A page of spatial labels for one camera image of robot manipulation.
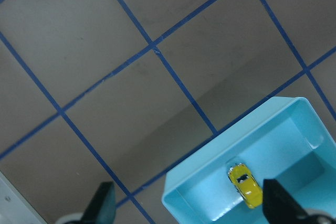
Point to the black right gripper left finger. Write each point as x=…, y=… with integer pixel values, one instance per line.
x=102, y=208

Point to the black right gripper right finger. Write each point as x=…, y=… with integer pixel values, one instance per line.
x=279, y=206

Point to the yellow toy beetle car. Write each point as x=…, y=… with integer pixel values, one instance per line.
x=246, y=185

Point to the teal plastic storage bin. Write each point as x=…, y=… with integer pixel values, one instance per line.
x=283, y=139

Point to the brown paper table cover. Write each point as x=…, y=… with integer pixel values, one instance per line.
x=123, y=90

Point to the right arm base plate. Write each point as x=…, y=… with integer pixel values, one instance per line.
x=15, y=208

